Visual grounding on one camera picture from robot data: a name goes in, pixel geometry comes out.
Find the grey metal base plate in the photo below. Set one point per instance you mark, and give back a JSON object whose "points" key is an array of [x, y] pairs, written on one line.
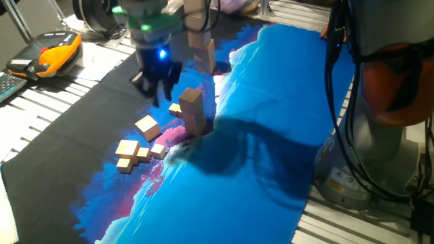
{"points": [[105, 39]]}

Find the bare human hand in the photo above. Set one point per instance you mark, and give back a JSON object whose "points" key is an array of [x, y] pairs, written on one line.
{"points": [[325, 32]]}

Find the black round spool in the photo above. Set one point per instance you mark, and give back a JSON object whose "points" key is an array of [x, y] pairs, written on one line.
{"points": [[91, 15]]}

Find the metal post with foot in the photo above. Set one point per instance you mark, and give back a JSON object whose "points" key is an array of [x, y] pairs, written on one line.
{"points": [[266, 8]]}

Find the orange black teach pendant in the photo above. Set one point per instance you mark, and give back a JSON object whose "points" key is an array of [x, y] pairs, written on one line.
{"points": [[57, 54]]}

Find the purple plastic bag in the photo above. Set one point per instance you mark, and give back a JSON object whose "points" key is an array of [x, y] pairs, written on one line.
{"points": [[234, 5]]}

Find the dark computer keyboard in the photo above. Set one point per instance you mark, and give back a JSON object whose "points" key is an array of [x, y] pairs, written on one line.
{"points": [[8, 84]]}

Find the small wooden cube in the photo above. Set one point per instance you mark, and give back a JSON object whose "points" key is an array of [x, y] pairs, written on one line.
{"points": [[124, 165], [175, 109], [143, 154], [158, 150]]}

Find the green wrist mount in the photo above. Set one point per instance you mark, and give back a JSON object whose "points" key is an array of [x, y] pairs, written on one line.
{"points": [[152, 22]]}

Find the blue landscape printed cloth mat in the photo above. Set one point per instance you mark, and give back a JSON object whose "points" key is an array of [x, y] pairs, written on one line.
{"points": [[237, 186]]}

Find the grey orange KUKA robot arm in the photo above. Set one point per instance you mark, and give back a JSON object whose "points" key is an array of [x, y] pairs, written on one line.
{"points": [[383, 23]]}

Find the aluminium frame post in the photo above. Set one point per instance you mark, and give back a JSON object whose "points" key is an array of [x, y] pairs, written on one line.
{"points": [[18, 20]]}

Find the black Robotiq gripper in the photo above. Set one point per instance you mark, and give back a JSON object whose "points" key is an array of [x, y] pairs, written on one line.
{"points": [[156, 64]]}

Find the white paper sheets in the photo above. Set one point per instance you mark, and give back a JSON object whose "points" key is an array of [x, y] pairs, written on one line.
{"points": [[96, 62]]}

